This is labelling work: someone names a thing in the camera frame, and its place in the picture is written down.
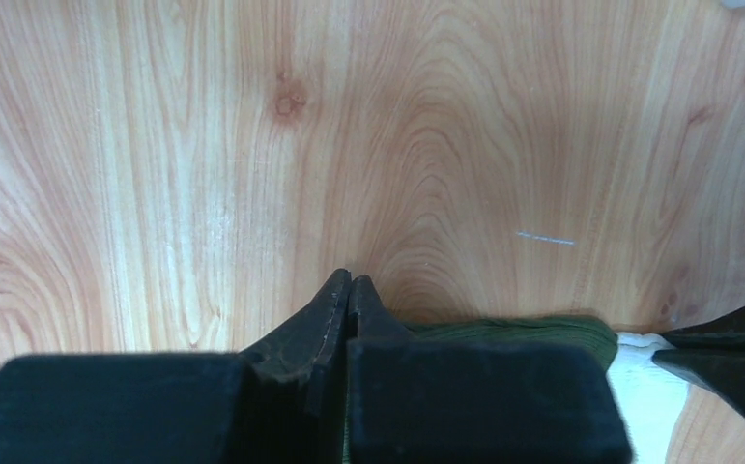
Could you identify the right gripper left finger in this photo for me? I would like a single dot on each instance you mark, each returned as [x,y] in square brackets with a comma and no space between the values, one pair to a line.
[292,407]

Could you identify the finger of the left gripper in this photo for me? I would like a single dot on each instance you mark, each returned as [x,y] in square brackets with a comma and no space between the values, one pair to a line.
[710,356]

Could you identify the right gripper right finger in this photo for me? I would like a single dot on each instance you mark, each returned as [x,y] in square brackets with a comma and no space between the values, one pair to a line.
[367,318]

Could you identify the green underwear white waistband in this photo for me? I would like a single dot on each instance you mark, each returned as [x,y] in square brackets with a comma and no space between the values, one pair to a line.
[561,389]

